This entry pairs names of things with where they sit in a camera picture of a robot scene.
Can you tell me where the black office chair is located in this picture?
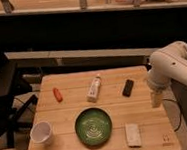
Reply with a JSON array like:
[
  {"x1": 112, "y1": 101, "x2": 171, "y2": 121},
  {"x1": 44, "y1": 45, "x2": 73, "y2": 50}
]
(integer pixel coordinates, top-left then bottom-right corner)
[{"x1": 0, "y1": 57, "x2": 44, "y2": 150}]

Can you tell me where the white glue bottle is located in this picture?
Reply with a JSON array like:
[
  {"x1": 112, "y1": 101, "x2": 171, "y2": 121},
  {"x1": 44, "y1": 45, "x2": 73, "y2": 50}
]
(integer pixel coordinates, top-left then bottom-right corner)
[{"x1": 86, "y1": 74, "x2": 101, "y2": 103}]

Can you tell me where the grey metal bench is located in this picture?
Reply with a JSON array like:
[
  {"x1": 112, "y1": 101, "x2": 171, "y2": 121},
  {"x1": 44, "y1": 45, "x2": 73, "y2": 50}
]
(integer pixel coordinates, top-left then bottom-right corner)
[{"x1": 3, "y1": 35, "x2": 164, "y2": 81}]

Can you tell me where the white sponge block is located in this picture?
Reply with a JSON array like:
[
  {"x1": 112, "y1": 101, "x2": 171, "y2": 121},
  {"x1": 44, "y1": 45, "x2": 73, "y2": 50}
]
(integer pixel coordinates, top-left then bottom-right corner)
[{"x1": 125, "y1": 123, "x2": 142, "y2": 147}]

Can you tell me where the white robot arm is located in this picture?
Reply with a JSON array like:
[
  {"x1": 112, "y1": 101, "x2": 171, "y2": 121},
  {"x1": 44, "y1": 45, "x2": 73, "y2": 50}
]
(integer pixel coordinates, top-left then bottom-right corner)
[{"x1": 146, "y1": 41, "x2": 187, "y2": 107}]

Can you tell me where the white ceramic cup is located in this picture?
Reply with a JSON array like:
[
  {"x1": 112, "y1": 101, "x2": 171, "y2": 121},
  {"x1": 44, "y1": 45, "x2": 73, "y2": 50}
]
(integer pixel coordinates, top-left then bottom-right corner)
[{"x1": 30, "y1": 121, "x2": 53, "y2": 145}]

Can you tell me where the green ceramic plate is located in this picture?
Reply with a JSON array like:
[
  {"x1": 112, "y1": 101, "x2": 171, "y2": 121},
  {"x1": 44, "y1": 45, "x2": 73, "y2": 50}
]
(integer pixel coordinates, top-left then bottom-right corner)
[{"x1": 74, "y1": 107, "x2": 113, "y2": 147}]

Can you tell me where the black eraser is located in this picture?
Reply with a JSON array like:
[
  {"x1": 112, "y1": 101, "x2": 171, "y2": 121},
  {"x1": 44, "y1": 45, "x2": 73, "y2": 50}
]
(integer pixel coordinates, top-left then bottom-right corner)
[{"x1": 122, "y1": 80, "x2": 134, "y2": 97}]

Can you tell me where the black cable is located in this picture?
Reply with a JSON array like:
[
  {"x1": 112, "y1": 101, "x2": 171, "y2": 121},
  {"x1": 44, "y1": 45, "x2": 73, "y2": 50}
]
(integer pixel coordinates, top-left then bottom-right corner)
[{"x1": 162, "y1": 96, "x2": 184, "y2": 133}]

